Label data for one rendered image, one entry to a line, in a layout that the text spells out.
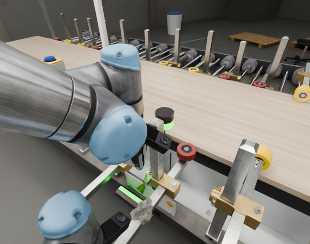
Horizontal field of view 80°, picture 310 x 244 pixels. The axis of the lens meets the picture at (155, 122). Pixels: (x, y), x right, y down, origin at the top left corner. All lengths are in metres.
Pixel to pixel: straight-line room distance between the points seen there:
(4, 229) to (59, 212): 1.63
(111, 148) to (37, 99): 0.09
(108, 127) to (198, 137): 0.67
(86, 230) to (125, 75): 0.28
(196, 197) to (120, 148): 0.79
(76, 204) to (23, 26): 6.40
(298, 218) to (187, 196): 0.43
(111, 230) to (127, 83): 0.36
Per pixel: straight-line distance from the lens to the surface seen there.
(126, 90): 0.38
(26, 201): 2.02
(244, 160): 0.46
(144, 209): 0.66
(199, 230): 0.83
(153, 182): 0.73
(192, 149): 0.78
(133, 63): 0.36
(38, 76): 0.19
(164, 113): 0.56
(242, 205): 0.60
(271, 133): 0.98
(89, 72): 0.35
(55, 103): 0.19
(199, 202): 0.97
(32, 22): 6.62
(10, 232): 1.93
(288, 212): 0.90
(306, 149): 0.97
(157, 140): 0.46
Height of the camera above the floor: 1.46
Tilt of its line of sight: 38 degrees down
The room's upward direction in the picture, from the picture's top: 2 degrees counter-clockwise
